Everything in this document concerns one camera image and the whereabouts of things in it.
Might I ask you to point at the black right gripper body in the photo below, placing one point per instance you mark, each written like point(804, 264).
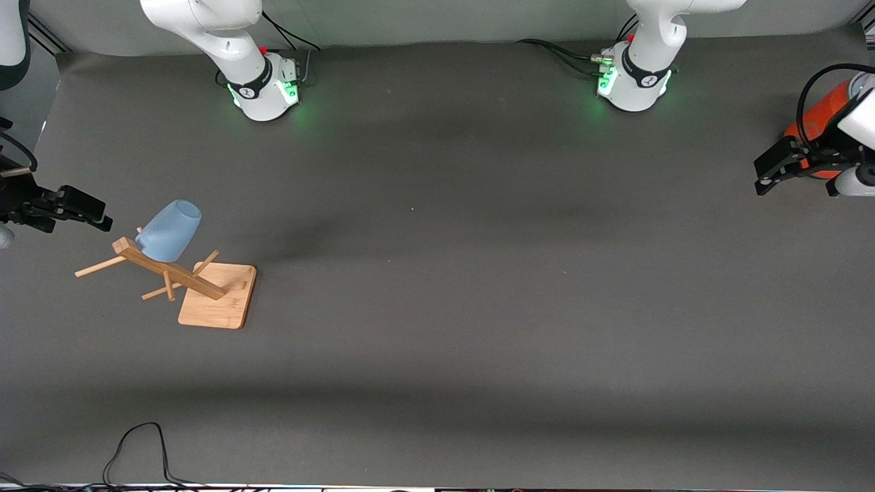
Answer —
point(18, 200)

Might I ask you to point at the light blue plastic cup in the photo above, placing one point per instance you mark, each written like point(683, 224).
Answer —
point(171, 229)

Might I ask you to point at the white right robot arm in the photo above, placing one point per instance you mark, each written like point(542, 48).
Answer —
point(232, 41)

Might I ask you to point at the wooden cup rack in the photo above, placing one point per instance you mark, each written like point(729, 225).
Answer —
point(215, 301)

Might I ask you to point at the orange cylindrical container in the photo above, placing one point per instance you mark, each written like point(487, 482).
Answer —
point(824, 113)

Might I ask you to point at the dark grey table mat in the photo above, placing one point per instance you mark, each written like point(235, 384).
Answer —
point(437, 307)

